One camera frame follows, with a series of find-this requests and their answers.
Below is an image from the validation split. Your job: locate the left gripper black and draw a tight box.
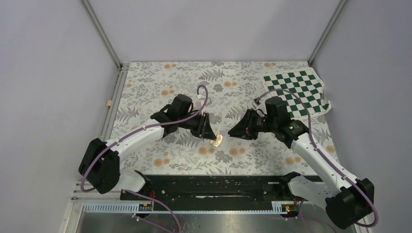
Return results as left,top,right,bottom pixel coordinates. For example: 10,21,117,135
179,111,216,140

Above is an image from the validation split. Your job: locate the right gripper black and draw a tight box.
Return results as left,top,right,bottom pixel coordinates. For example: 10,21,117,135
228,108,277,140

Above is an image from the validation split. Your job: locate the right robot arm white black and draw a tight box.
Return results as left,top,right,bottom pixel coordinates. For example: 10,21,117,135
228,97,375,229

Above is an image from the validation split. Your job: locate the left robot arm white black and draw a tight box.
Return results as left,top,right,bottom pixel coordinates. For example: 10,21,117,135
78,94,217,200

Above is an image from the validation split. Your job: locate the floral patterned table mat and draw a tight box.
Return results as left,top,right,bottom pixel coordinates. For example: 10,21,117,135
106,61,343,176

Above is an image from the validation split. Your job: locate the green white checkered mat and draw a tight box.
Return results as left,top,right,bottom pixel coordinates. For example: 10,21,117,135
261,67,332,119

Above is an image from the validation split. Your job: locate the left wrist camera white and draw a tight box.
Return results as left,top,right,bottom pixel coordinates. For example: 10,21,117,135
194,95,211,114

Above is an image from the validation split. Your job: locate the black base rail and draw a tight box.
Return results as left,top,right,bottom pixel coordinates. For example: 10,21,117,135
120,173,310,212

